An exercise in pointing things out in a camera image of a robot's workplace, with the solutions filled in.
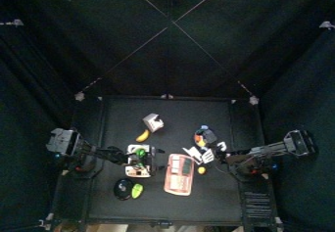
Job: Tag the small yellow toy piece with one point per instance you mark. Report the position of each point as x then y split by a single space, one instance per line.
202 170

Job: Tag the pink toy tray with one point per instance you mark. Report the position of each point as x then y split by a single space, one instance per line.
179 179

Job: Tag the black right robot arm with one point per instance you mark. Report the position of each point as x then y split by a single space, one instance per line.
266 151

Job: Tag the black round toy lid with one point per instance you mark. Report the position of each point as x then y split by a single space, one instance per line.
123 189

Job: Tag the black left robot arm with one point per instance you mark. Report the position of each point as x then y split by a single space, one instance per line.
100 151

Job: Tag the blue and black bottle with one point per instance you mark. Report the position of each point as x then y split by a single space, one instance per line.
204 137

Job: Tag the silver frame corner bracket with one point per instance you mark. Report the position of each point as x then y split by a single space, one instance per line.
79 96
166 96
254 100
15 23
325 24

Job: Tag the white grey toy box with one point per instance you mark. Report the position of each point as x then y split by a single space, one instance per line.
152 122

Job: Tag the yellow toy banana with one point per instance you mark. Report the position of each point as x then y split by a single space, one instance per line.
143 136

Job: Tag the lime green toy corn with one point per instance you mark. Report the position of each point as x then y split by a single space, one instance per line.
138 191

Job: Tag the green toy piece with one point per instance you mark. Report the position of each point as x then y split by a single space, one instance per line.
140 152

